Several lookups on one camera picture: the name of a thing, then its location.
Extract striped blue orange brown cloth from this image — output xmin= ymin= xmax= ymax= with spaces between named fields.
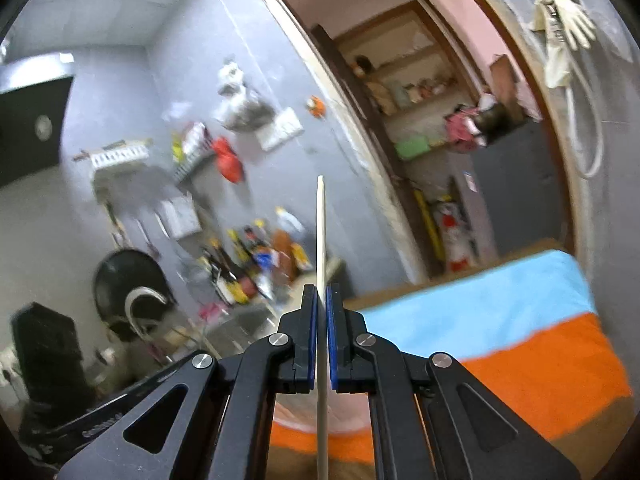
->
xmin=264 ymin=238 xmax=634 ymax=480

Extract black wok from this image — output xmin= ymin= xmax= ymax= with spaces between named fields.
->
xmin=92 ymin=248 xmax=176 ymax=342

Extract dark sauce bottle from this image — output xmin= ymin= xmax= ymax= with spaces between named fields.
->
xmin=207 ymin=238 xmax=250 ymax=304

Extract red fire extinguisher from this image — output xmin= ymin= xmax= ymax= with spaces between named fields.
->
xmin=439 ymin=203 xmax=476 ymax=273

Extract clear cooking oil bottle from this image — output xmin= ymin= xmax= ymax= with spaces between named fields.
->
xmin=274 ymin=207 xmax=307 ymax=243

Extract red plastic bag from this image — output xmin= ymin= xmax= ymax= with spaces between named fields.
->
xmin=212 ymin=136 xmax=243 ymax=184

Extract grey cabinet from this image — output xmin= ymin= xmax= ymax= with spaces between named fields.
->
xmin=448 ymin=122 xmax=567 ymax=264

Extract green box on shelf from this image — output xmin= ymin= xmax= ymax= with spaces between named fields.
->
xmin=394 ymin=136 xmax=432 ymax=162

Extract black range hood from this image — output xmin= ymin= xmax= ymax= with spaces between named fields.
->
xmin=0 ymin=76 xmax=74 ymax=186

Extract black bowl on cabinet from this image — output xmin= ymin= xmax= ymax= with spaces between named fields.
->
xmin=472 ymin=103 xmax=512 ymax=144

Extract hanging bag of goods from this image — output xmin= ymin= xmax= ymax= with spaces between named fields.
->
xmin=214 ymin=58 xmax=274 ymax=132

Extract dark wooden door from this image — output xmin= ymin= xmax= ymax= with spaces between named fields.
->
xmin=310 ymin=25 xmax=437 ymax=276

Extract white rubber gloves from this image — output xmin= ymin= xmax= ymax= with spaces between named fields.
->
xmin=528 ymin=0 xmax=597 ymax=89

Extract white wall rack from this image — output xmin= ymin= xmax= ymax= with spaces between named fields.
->
xmin=72 ymin=138 xmax=154 ymax=170

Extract white wall socket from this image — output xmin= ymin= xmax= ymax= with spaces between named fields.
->
xmin=256 ymin=107 xmax=304 ymax=152

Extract white hose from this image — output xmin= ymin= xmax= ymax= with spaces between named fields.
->
xmin=564 ymin=54 xmax=606 ymax=180

